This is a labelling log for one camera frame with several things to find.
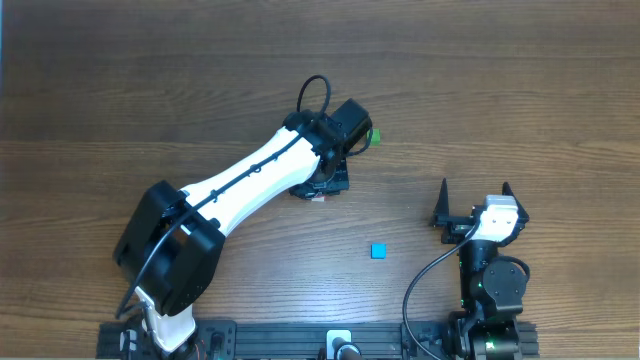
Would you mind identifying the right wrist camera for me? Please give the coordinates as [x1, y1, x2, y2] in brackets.
[472, 194, 520, 242]

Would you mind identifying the mounting rail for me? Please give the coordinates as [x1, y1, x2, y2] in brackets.
[96, 319, 541, 360]

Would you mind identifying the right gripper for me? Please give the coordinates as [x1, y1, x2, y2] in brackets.
[432, 178, 530, 246]

